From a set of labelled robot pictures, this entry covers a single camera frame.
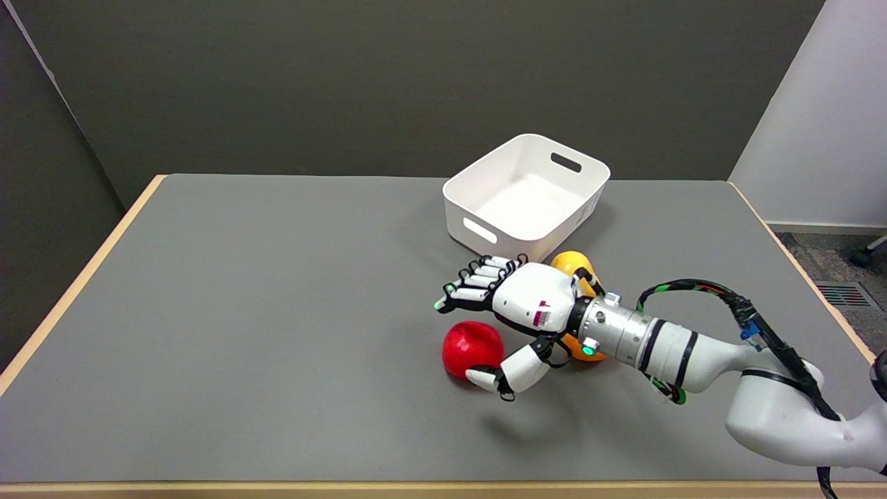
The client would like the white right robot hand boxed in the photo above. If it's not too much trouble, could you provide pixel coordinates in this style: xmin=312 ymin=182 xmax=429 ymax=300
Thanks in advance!
xmin=434 ymin=254 xmax=605 ymax=402

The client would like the red apple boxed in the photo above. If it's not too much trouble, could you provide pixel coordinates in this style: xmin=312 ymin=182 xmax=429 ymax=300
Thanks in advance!
xmin=442 ymin=320 xmax=505 ymax=380

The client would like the yellow pear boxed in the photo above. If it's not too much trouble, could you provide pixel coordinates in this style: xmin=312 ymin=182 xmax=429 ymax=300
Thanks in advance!
xmin=550 ymin=251 xmax=602 ymax=297

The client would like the orange fruit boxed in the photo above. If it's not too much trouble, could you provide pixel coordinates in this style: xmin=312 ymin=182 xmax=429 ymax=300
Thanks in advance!
xmin=560 ymin=334 xmax=608 ymax=364

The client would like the white plastic bin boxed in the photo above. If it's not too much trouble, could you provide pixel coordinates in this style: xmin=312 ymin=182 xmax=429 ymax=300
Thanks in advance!
xmin=442 ymin=133 xmax=612 ymax=264

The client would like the floor vent grille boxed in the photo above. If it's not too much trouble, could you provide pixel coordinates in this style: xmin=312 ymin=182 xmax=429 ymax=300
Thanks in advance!
xmin=814 ymin=281 xmax=875 ymax=309

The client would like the chair caster leg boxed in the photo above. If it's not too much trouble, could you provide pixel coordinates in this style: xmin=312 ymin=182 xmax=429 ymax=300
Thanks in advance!
xmin=850 ymin=234 xmax=887 ymax=268

